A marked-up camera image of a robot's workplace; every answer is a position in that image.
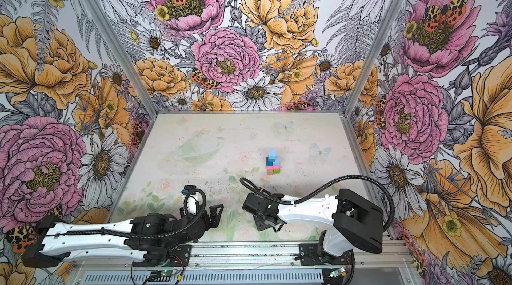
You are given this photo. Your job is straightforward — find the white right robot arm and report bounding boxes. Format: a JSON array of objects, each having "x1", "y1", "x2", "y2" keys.
[{"x1": 242, "y1": 189, "x2": 385, "y2": 265}]

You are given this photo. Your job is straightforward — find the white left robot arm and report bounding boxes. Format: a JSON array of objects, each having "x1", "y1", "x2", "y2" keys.
[{"x1": 21, "y1": 204, "x2": 224, "y2": 268}]

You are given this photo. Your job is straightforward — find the green circuit board right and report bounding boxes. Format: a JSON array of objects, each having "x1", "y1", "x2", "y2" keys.
[{"x1": 329, "y1": 267, "x2": 347, "y2": 278}]

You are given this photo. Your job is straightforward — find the black corrugated right cable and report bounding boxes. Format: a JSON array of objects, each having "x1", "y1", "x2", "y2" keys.
[{"x1": 239, "y1": 175, "x2": 396, "y2": 233}]

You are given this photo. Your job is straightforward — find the black corrugated cable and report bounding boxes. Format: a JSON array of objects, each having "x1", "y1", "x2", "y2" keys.
[
  {"x1": 65, "y1": 188, "x2": 207, "y2": 240},
  {"x1": 239, "y1": 175, "x2": 396, "y2": 233}
]

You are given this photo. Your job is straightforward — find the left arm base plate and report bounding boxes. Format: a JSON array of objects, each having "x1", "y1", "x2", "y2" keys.
[{"x1": 132, "y1": 244, "x2": 192, "y2": 268}]

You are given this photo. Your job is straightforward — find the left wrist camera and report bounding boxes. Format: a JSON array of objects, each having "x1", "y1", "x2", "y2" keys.
[{"x1": 181, "y1": 185, "x2": 197, "y2": 197}]

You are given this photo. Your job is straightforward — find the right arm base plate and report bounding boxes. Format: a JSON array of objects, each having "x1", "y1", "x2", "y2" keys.
[{"x1": 294, "y1": 243, "x2": 353, "y2": 266}]

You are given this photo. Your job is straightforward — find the grey vented cable duct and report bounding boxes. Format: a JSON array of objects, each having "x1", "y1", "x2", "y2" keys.
[{"x1": 74, "y1": 269, "x2": 324, "y2": 284}]

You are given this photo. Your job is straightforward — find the black corrugated left cable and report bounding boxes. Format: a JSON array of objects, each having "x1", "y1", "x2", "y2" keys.
[{"x1": 65, "y1": 188, "x2": 207, "y2": 240}]

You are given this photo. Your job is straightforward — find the aluminium front rail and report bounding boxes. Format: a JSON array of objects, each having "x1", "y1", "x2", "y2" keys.
[{"x1": 75, "y1": 240, "x2": 413, "y2": 270}]

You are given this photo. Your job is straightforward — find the aluminium corner post left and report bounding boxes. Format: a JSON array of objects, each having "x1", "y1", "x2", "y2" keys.
[{"x1": 82, "y1": 0, "x2": 158, "y2": 120}]

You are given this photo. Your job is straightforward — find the aluminium corner post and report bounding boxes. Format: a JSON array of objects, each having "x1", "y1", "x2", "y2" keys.
[
  {"x1": 343, "y1": 0, "x2": 406, "y2": 118},
  {"x1": 82, "y1": 0, "x2": 158, "y2": 120}
]

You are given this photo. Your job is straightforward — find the aluminium corner post right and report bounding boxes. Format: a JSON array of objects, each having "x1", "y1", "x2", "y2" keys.
[{"x1": 343, "y1": 0, "x2": 406, "y2": 118}]

